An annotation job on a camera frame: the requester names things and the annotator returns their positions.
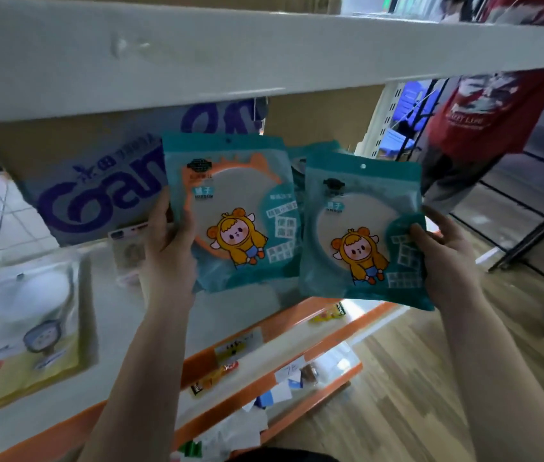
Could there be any person's black shirt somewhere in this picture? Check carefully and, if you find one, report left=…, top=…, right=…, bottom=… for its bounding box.
left=226, top=447, right=340, bottom=462

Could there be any teal packet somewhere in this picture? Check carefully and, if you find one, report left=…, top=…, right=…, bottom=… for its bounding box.
left=161, top=133, right=301, bottom=294
left=298, top=151, right=436, bottom=312

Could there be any white paper price tag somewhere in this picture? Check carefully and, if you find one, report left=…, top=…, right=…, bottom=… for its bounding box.
left=274, top=355, right=307, bottom=384

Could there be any person's left forearm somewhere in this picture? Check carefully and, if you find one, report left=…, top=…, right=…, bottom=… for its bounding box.
left=77, top=298, right=197, bottom=462

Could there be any brown cardboard box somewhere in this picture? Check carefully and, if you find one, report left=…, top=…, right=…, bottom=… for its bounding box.
left=26, top=0, right=344, bottom=15

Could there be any blue plastic stool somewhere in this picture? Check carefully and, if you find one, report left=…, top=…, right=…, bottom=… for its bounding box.
left=377, top=80, right=445, bottom=159

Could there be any cream packaged hand mirror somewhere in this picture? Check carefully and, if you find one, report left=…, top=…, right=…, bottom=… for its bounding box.
left=0, top=257, right=84, bottom=420

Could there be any beige hand mirror brown print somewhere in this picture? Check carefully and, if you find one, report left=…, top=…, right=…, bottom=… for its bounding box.
left=107, top=223, right=151, bottom=288

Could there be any yellow white price label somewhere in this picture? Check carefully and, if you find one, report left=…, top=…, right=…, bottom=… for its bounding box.
left=213, top=327, right=265, bottom=365

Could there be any person's left hand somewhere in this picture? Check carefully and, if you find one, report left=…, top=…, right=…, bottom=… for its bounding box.
left=144, top=187, right=199, bottom=311

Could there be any pile of white paper cards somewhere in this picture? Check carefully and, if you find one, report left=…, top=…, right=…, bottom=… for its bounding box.
left=194, top=346, right=360, bottom=459

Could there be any black metal rack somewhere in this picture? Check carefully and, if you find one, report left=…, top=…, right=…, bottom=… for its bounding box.
left=394, top=67, right=544, bottom=298

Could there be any plain brown cardboard sheet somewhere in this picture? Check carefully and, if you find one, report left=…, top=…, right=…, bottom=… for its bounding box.
left=264, top=83, right=386, bottom=152

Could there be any person's right hand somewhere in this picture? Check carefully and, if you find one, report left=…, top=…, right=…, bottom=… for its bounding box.
left=409, top=205, right=484, bottom=311

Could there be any white metal shelf orange trim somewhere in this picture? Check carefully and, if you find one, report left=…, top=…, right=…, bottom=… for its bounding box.
left=0, top=0, right=544, bottom=462

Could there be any yellow snack sachet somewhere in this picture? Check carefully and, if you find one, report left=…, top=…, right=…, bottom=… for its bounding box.
left=308, top=302, right=348, bottom=325
left=190, top=361, right=240, bottom=398

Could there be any person's right forearm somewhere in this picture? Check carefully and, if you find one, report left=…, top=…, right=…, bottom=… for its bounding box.
left=440, top=288, right=544, bottom=462

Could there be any cardboard sheet blue lettering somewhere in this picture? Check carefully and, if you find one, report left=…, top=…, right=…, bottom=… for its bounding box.
left=0, top=98, right=269, bottom=247

